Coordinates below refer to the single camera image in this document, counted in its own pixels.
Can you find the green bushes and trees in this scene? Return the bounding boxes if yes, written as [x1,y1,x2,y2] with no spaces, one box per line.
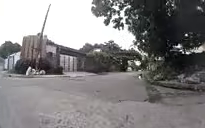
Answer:
[79,39,144,74]

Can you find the grey concrete road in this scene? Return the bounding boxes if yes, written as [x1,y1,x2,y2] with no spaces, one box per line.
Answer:
[0,71,205,128]

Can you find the dark bushes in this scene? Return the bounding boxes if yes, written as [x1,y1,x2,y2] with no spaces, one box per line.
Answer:
[14,58,64,76]

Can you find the concrete kerb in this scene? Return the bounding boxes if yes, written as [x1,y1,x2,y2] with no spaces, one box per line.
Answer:
[6,72,98,79]

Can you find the leaning pole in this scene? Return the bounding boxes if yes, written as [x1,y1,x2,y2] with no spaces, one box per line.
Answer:
[36,3,52,71]

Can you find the large dark tree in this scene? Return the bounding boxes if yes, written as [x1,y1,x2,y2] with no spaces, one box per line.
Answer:
[91,0,205,73]

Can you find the white bags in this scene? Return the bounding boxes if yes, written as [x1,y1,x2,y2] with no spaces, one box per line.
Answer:
[25,65,47,76]

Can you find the overgrown verge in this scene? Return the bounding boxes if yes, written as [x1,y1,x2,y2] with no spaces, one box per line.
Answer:
[143,59,205,93]

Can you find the group of trees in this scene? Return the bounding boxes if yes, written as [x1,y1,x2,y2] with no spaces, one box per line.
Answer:
[0,40,23,61]

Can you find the building with wooden wall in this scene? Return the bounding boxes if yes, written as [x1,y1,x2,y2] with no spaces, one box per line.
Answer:
[3,34,88,74]

